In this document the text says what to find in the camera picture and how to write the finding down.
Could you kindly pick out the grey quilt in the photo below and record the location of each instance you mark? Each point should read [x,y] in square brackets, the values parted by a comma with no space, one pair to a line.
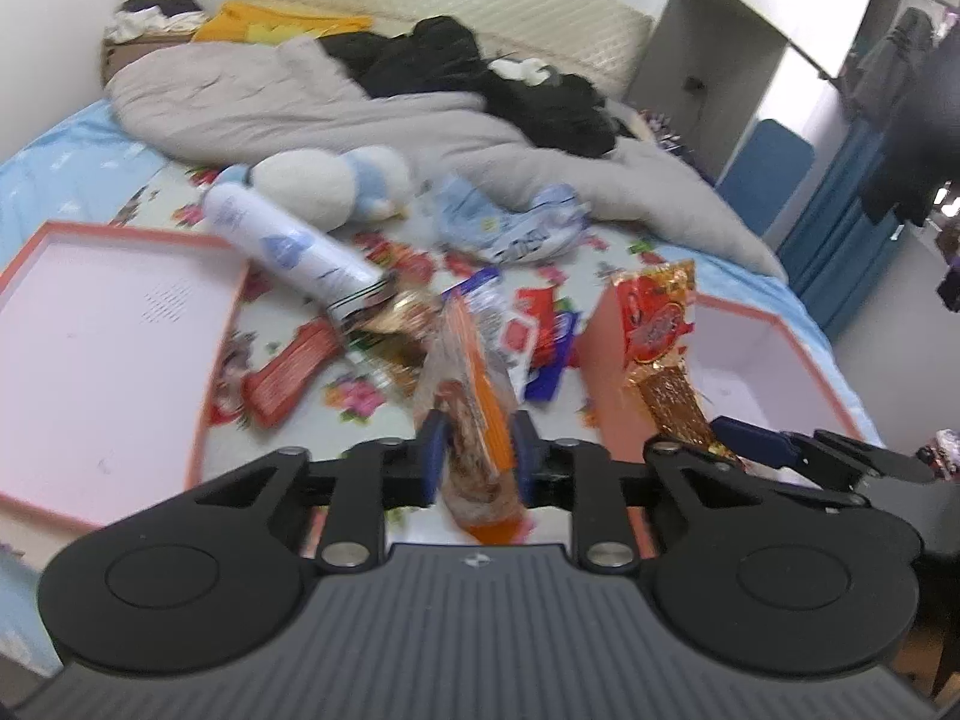
[223,103]

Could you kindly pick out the gold brown snack packet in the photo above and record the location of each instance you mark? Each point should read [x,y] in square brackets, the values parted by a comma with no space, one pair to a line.
[395,339]

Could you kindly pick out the yellow pillow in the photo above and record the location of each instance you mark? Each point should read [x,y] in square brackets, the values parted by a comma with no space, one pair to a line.
[238,21]

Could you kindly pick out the blue chair back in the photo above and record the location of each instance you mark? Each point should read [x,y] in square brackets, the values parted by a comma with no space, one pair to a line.
[765,173]

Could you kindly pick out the blue curtain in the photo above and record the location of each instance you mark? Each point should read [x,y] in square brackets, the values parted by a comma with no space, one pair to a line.
[834,255]

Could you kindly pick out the white blue plush toy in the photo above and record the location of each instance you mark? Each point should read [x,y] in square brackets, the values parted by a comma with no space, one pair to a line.
[370,184]

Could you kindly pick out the floral bed sheet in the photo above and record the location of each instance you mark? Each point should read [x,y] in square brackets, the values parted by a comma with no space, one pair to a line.
[84,170]

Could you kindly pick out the black clothes pile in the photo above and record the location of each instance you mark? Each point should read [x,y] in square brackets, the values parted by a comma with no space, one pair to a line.
[440,55]

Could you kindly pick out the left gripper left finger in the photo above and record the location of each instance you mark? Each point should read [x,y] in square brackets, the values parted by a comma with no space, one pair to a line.
[213,573]

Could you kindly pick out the red orange snack packet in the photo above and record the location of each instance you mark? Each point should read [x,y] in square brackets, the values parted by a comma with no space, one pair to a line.
[656,308]

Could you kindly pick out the hanging clothes rack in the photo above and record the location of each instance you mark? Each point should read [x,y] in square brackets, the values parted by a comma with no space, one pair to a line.
[908,87]

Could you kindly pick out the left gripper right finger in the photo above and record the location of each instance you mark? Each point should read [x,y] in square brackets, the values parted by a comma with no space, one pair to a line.
[767,577]

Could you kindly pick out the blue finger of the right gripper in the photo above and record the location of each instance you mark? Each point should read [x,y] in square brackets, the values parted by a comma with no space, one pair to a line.
[756,443]

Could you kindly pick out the silver red snack packet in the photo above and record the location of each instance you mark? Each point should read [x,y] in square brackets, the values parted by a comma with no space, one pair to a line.
[509,333]

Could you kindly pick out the red candy bar wrapper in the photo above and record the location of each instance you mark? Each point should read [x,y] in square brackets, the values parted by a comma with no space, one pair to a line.
[271,394]

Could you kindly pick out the light blue plastic bag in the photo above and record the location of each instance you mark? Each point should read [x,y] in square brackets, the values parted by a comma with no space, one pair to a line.
[465,218]

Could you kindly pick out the crumpled blue white bag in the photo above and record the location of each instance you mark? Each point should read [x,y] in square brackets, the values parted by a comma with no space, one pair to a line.
[555,222]

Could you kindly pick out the orange jelly snack packet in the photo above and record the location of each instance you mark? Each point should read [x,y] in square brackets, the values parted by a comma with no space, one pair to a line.
[466,380]

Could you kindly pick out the clothes on nightstand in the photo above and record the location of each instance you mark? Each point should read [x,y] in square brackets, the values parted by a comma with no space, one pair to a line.
[144,18]

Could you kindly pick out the white spray can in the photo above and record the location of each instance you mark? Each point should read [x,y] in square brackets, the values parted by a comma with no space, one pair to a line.
[318,265]

